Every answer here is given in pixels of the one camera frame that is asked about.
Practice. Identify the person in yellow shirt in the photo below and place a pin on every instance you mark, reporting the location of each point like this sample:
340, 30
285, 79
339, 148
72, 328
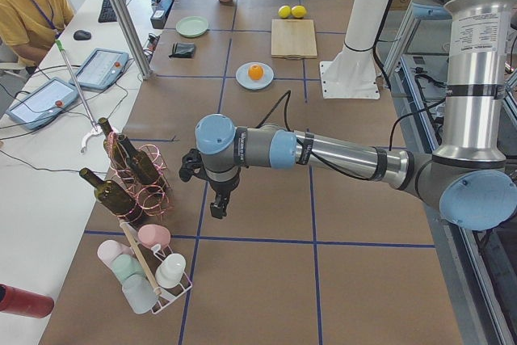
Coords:
30, 27

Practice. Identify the dark wine bottle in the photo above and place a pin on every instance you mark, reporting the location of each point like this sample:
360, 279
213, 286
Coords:
113, 197
141, 165
112, 149

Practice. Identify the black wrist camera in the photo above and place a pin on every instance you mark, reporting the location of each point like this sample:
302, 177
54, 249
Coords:
192, 166

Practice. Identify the red thermos bottle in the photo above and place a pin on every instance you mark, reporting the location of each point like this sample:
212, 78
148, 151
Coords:
24, 303

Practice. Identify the wooden cutting board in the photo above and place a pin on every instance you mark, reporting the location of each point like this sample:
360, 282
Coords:
293, 38

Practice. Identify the reacher grabber stick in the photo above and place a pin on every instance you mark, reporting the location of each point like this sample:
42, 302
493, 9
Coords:
95, 128

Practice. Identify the dark folded cloth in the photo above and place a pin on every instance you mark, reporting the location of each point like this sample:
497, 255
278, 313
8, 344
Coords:
182, 50

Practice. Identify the pale pink cup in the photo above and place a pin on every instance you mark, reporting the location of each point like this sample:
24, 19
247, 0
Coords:
109, 250

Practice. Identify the green plate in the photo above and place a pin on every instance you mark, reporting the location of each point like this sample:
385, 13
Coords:
192, 26

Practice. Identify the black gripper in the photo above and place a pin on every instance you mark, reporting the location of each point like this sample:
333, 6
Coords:
221, 187

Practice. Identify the black computer box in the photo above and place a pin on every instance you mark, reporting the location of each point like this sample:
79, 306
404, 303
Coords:
160, 13

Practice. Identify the light blue plate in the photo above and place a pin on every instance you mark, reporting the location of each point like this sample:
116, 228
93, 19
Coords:
243, 79

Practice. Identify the copper wire bottle rack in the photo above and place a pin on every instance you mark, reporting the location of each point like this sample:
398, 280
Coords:
154, 204

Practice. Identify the black keyboard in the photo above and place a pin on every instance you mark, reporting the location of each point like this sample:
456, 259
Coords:
107, 12

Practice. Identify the mint green cup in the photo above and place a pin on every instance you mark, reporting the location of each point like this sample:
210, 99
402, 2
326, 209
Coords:
124, 266

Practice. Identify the white wire cup rack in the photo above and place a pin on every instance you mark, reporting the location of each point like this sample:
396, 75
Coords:
159, 288

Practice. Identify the blue teach pendant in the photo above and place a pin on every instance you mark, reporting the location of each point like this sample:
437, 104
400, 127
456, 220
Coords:
101, 69
44, 104

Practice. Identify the black computer mouse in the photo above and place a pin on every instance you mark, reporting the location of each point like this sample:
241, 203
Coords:
82, 35

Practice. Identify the blue teach pendant far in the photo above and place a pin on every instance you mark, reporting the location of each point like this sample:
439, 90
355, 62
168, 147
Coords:
101, 69

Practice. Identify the blue teach pendant near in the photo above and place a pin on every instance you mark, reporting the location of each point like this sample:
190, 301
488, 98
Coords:
44, 104

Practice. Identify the orange fruit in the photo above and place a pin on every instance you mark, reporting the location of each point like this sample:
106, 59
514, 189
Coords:
256, 72

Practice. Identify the yellow lemon left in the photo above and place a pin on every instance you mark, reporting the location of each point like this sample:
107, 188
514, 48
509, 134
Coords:
284, 11

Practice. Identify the aluminium frame post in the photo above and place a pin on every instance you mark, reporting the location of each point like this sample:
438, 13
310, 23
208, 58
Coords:
132, 39

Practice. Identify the grey cup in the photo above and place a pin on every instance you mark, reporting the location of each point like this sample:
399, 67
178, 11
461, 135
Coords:
139, 294

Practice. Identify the yellow lemon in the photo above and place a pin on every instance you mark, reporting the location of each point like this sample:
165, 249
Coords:
298, 12
284, 11

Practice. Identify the white cup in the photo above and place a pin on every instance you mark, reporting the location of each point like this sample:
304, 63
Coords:
170, 272

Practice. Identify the yellow lemon right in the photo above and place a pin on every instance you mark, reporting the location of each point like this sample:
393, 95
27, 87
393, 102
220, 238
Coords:
298, 12

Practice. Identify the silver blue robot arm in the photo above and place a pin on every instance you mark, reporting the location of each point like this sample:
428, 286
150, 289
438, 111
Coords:
464, 178

